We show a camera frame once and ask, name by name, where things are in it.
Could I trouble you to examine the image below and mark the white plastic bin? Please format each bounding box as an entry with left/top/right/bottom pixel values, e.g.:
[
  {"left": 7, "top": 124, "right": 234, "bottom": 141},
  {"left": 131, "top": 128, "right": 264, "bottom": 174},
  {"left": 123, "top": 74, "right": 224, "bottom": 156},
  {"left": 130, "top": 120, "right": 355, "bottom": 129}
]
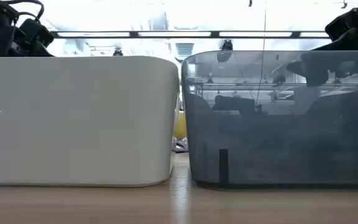
[{"left": 0, "top": 55, "right": 180, "bottom": 187}]

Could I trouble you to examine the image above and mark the black horizontal room beam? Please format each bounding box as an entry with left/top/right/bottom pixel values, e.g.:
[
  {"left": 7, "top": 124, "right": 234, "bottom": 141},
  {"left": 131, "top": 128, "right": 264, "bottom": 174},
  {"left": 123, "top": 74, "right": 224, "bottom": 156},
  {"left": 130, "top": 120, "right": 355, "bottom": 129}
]
[{"left": 50, "top": 30, "right": 331, "bottom": 39}]

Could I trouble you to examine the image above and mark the smoky transparent plastic bin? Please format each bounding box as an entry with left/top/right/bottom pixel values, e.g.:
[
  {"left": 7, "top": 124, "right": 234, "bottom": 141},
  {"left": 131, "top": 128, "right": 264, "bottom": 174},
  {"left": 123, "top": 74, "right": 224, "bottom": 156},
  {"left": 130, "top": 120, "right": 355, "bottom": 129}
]
[{"left": 181, "top": 50, "right": 358, "bottom": 190}]

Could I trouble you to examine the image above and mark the grey louvred vent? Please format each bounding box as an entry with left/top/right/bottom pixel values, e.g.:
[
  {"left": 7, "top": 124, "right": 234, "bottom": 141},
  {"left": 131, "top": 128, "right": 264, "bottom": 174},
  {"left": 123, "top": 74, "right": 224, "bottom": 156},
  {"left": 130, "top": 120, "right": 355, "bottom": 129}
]
[{"left": 175, "top": 42, "right": 195, "bottom": 59}]

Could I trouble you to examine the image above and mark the yellow disinfecting wipes canister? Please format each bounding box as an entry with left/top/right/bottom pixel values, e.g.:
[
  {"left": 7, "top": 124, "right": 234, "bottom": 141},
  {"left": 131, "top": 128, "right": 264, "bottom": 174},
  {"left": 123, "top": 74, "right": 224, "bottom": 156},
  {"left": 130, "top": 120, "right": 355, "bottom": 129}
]
[{"left": 173, "top": 111, "right": 188, "bottom": 139}]

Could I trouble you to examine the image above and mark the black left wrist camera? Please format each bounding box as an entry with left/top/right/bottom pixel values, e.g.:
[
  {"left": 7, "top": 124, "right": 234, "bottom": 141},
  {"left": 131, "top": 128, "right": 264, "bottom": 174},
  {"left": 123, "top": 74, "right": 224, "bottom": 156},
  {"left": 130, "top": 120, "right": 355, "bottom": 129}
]
[{"left": 19, "top": 18, "right": 55, "bottom": 47}]

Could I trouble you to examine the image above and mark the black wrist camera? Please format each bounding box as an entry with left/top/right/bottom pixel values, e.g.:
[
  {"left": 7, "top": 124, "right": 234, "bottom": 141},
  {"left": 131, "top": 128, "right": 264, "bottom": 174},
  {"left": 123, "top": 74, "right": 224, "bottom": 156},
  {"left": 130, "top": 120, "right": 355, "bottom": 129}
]
[
  {"left": 19, "top": 18, "right": 55, "bottom": 47},
  {"left": 324, "top": 9, "right": 358, "bottom": 42}
]

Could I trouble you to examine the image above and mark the black left camera cable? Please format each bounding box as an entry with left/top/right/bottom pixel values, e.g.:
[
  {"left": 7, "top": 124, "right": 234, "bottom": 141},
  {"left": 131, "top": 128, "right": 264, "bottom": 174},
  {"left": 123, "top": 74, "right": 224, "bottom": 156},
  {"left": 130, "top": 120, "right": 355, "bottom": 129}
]
[{"left": 3, "top": 0, "right": 45, "bottom": 24}]

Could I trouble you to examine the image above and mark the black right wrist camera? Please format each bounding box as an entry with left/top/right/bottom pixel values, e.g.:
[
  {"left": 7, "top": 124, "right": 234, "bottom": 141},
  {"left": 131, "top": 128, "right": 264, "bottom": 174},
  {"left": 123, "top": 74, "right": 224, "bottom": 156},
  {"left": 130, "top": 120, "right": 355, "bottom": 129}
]
[{"left": 324, "top": 9, "right": 358, "bottom": 42}]

